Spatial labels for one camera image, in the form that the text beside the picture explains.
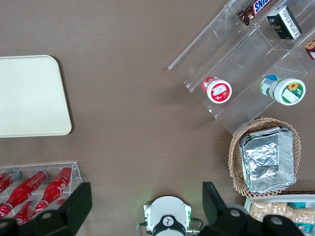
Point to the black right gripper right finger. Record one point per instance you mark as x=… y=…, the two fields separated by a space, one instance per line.
x=216 y=211

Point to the beige rectangular plastic tray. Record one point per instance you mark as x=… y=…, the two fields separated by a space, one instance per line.
x=29 y=98

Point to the light wicker basket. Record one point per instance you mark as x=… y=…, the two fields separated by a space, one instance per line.
x=236 y=157

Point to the red cookie box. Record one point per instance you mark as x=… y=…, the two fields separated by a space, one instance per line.
x=311 y=50

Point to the red cola bottle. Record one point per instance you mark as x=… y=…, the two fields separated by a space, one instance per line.
x=23 y=214
x=56 y=186
x=6 y=183
x=27 y=186

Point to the clear pack of rice crackers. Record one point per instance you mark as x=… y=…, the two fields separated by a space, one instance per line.
x=302 y=214
x=265 y=209

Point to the green lidded yogurt cup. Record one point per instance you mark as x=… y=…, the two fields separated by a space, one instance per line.
x=289 y=91

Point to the brown Snickers chocolate bar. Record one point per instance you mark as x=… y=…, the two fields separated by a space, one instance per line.
x=258 y=6

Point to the black and white small carton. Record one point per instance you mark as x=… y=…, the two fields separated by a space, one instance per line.
x=283 y=23

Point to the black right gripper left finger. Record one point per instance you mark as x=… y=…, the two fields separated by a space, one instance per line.
x=73 y=209

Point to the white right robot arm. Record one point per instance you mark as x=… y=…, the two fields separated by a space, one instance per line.
x=167 y=206

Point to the aluminium foil container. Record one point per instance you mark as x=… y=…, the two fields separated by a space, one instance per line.
x=265 y=159

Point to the red lidded yogurt cup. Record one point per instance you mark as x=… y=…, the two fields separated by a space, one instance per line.
x=219 y=91

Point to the white rectangular snack tray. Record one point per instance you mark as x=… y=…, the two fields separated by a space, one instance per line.
x=247 y=204

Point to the clear acrylic bottle rack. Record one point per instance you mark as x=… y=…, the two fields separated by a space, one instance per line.
x=76 y=172

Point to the small teal snack box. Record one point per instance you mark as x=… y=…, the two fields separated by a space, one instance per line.
x=297 y=205

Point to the clear acrylic stepped shelf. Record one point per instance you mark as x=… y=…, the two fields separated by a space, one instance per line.
x=221 y=49

